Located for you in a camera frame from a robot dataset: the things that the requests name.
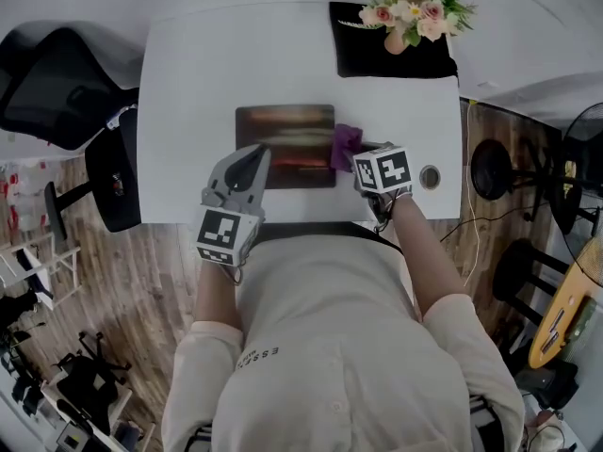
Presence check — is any black fabric mat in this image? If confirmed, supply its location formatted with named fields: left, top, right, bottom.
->
left=328, top=1, right=460, bottom=80

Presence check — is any black mesh office chair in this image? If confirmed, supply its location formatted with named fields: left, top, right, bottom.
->
left=0, top=25, right=143, bottom=234

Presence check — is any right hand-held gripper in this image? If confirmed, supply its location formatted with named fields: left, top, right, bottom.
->
left=351, top=140, right=415, bottom=198

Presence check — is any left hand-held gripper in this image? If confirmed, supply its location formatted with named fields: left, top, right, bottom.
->
left=195, top=142, right=273, bottom=267

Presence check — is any person's left forearm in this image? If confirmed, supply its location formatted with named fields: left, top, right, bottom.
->
left=193, top=250, right=247, bottom=334

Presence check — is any person's right forearm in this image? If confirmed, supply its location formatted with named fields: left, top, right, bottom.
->
left=389, top=194, right=468, bottom=320

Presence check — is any pink vase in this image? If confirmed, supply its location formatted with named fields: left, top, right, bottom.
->
left=383, top=30, right=412, bottom=57

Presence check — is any black waist strap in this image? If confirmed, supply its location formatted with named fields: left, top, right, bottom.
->
left=255, top=220, right=405, bottom=255

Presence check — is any dark printed mouse pad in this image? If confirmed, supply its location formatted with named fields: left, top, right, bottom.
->
left=235, top=104, right=338, bottom=191

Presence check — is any black standing fan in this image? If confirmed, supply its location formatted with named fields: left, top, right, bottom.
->
left=522, top=103, right=603, bottom=235

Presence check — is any purple cloth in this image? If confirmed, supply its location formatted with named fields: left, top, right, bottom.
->
left=329, top=122, right=366, bottom=174

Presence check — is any white metal rack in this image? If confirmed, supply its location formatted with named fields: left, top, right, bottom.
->
left=0, top=232, right=82, bottom=311

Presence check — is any pink and white flower bouquet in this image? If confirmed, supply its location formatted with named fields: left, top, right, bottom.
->
left=358, top=0, right=478, bottom=49

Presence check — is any round desk cable grommet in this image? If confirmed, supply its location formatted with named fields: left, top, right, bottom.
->
left=418, top=164, right=443, bottom=191

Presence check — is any person's cream shirt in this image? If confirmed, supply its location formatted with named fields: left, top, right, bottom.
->
left=160, top=233, right=527, bottom=452

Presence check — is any tall black stool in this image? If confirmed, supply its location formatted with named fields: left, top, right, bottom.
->
left=491, top=237, right=572, bottom=330

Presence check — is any black swivel chair with star base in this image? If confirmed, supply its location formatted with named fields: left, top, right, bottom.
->
left=49, top=331, right=134, bottom=438

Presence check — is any yellow guitar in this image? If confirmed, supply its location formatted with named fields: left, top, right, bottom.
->
left=527, top=235, right=603, bottom=371

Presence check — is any white cable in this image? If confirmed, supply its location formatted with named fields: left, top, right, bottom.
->
left=463, top=100, right=482, bottom=288

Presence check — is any round black stool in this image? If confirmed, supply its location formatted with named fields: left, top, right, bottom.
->
left=470, top=138, right=515, bottom=202

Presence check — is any black cable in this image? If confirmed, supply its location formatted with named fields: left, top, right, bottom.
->
left=439, top=203, right=536, bottom=244

